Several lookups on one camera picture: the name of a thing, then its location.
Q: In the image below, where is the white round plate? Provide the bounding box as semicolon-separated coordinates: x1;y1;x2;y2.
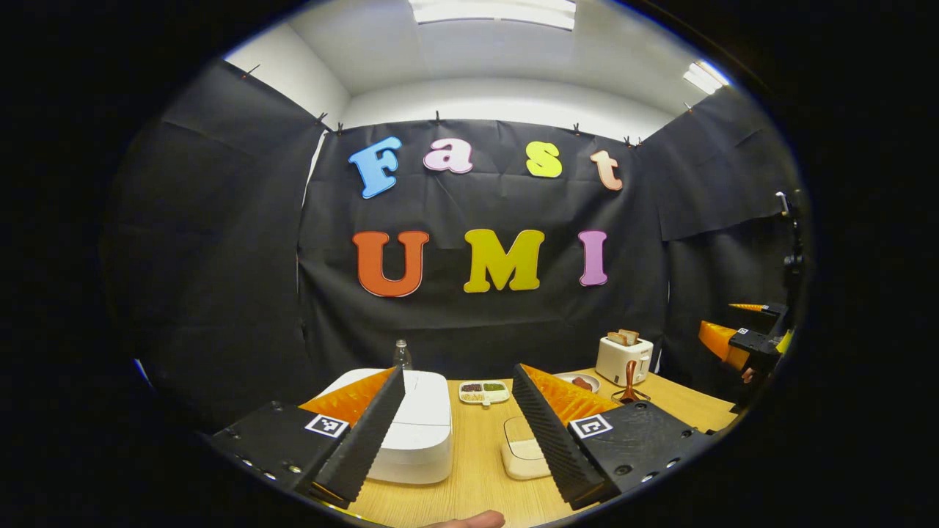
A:
554;372;601;395

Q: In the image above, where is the white divided grain dish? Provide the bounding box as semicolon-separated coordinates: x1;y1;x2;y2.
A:
458;380;511;406

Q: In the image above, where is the white rice cooker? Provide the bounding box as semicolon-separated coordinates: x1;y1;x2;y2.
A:
321;368;454;485

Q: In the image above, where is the ceiling light panel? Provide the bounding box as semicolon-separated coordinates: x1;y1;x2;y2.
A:
682;60;731;95
409;0;578;30

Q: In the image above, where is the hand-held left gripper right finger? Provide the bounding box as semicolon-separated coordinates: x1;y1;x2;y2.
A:
511;364;716;512

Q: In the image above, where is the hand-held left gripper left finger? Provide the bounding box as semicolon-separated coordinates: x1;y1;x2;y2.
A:
208;367;406;510

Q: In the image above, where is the white toaster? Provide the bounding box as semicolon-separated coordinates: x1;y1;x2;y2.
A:
595;336;654;387

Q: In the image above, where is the black backdrop cloth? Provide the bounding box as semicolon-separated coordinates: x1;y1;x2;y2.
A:
103;59;808;433

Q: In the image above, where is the clear box of white rice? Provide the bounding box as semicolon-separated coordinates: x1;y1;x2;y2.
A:
501;416;552;481

